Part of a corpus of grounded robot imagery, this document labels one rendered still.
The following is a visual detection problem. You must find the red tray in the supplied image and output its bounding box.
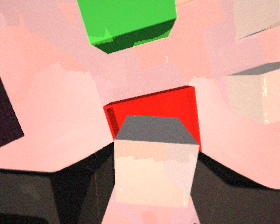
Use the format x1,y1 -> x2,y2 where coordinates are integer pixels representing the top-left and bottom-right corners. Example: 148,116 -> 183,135
103,85 -> 202,152

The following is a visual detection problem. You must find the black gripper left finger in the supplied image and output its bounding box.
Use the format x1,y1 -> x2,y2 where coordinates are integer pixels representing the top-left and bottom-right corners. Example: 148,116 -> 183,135
0,141 -> 115,224

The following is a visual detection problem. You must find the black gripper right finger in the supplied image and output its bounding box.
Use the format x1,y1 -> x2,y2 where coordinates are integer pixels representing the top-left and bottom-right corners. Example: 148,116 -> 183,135
190,150 -> 280,224

